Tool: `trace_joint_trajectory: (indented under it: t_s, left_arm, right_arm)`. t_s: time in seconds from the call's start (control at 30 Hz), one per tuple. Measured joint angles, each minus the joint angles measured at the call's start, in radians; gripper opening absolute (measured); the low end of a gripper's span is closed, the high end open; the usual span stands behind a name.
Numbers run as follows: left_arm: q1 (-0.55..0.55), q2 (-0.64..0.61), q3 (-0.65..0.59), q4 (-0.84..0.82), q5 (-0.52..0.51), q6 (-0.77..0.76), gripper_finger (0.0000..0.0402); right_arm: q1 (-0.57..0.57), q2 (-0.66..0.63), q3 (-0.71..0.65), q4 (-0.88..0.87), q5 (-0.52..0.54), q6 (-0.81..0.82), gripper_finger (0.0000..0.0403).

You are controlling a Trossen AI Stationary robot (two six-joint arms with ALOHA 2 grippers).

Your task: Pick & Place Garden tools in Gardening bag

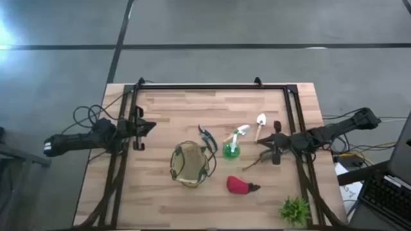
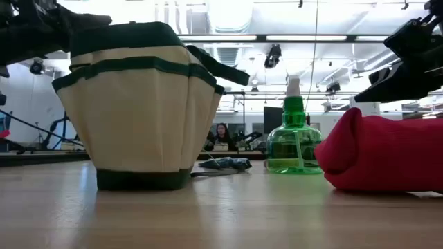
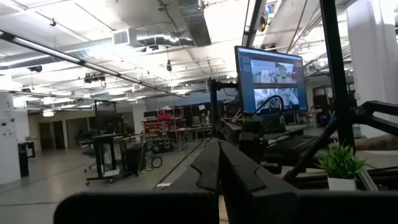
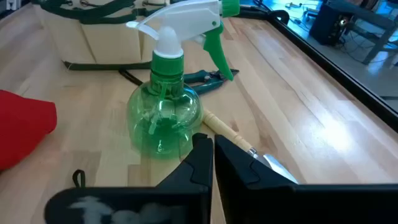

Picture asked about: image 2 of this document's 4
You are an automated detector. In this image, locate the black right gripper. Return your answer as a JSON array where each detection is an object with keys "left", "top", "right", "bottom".
[{"left": 354, "top": 0, "right": 443, "bottom": 102}]

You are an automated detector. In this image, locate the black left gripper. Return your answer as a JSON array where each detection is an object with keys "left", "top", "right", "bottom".
[{"left": 0, "top": 0, "right": 114, "bottom": 67}]

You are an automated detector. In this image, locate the green plastic spray bottle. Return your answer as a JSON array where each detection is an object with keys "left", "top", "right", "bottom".
[{"left": 265, "top": 75, "right": 323, "bottom": 176}]

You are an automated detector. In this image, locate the grey metal garden hand tool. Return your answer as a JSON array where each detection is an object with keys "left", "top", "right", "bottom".
[{"left": 190, "top": 156, "right": 253, "bottom": 178}]

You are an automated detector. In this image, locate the white box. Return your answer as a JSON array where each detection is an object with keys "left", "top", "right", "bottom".
[{"left": 348, "top": 95, "right": 381, "bottom": 117}]

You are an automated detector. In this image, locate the blue chair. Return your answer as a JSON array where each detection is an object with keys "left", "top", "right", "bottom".
[{"left": 0, "top": 110, "right": 13, "bottom": 139}]

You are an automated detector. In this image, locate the black computer monitor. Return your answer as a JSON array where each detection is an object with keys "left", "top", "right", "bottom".
[{"left": 263, "top": 106, "right": 285, "bottom": 135}]

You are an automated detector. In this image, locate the black overhead light bar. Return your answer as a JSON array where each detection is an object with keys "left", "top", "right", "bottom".
[{"left": 177, "top": 33, "right": 390, "bottom": 44}]

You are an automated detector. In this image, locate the black pole stand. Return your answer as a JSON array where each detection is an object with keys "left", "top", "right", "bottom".
[{"left": 224, "top": 90, "right": 247, "bottom": 136}]

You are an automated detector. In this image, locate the person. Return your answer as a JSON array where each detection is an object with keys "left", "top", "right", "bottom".
[{"left": 213, "top": 122, "right": 238, "bottom": 152}]

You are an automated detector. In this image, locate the thin hanging ceiling cable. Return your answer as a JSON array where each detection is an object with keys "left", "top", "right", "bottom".
[{"left": 303, "top": 0, "right": 319, "bottom": 112}]

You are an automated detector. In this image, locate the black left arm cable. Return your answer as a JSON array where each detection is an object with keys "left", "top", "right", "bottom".
[{"left": 0, "top": 109, "right": 86, "bottom": 148}]

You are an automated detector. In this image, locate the black metal table frame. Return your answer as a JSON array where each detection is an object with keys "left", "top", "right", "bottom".
[{"left": 0, "top": 151, "right": 267, "bottom": 167}]

